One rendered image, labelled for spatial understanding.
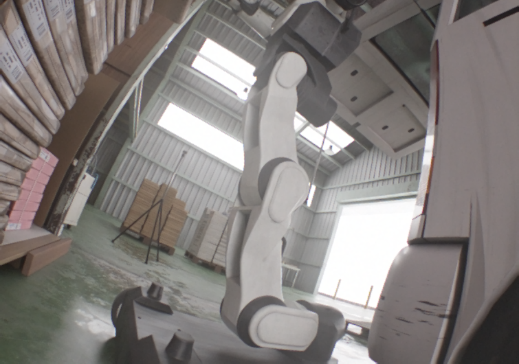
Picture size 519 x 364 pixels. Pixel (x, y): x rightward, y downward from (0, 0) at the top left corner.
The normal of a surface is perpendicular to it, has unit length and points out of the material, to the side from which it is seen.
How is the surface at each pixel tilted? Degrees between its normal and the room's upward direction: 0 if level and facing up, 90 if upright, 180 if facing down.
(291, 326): 90
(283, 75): 90
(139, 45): 90
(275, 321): 90
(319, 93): 113
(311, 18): 101
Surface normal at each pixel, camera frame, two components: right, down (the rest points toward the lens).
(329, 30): 0.40, 0.02
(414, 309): -0.81, -0.47
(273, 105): 0.50, 0.28
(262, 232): 0.25, 0.21
